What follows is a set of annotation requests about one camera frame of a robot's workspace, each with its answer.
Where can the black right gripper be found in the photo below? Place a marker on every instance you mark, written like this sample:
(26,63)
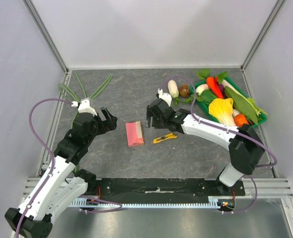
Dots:
(152,115)

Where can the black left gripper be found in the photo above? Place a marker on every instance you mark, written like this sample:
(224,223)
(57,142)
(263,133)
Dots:
(104,124)

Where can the pink express box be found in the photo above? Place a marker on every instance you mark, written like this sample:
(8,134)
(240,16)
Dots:
(134,134)

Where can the yellow utility knife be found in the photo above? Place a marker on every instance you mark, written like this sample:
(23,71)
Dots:
(164,138)

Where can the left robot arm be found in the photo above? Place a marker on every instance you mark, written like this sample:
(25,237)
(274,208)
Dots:
(35,217)

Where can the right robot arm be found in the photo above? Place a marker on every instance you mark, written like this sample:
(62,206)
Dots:
(243,143)

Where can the white radish toy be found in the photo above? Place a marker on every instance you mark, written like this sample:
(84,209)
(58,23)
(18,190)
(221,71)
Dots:
(173,88)

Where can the brown mushroom toy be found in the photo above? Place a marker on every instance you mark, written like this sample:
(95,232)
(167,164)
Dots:
(184,91)

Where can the green long beans bundle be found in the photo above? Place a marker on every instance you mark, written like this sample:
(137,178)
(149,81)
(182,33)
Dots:
(69,95)

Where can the white turnip toy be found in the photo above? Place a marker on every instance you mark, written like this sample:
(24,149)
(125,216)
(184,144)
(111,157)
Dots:
(201,88)

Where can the green leafy vegetable toy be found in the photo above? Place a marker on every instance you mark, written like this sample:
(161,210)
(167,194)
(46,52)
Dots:
(206,97)

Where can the orange carrot toy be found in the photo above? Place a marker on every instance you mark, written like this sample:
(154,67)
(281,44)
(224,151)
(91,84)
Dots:
(212,84)

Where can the yellow cabbage toy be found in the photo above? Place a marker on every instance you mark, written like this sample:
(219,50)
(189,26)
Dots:
(222,110)

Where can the orange pumpkin toy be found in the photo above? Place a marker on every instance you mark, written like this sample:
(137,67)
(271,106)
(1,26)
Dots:
(240,120)

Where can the green corn toy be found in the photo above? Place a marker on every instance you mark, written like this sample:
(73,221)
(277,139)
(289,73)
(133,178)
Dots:
(254,114)

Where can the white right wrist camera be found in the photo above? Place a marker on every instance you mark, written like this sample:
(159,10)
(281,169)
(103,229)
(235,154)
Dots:
(164,96)

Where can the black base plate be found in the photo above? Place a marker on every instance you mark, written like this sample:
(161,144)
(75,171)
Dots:
(204,187)

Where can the white cable duct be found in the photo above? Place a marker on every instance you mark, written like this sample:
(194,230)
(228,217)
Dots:
(86,203)

